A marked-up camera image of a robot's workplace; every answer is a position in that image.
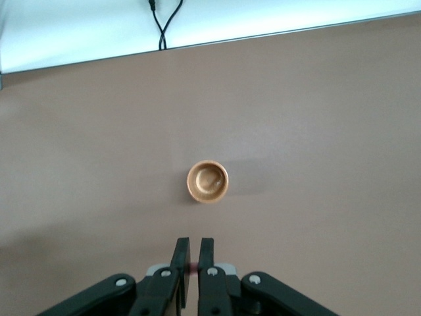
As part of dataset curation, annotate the brown table cover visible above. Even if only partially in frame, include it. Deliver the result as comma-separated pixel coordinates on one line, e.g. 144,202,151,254
0,9,421,316

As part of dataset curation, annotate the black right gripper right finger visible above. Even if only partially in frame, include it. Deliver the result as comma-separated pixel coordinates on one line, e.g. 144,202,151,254
197,237,233,316

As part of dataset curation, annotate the black looped cable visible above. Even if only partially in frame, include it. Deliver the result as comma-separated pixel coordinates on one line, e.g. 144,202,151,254
144,0,186,51

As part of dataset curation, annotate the orange wooden cup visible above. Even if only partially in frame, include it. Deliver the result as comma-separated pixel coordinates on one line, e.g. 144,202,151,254
186,159,230,203

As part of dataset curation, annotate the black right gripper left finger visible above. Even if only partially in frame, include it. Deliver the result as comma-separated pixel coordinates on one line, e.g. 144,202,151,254
130,237,192,316

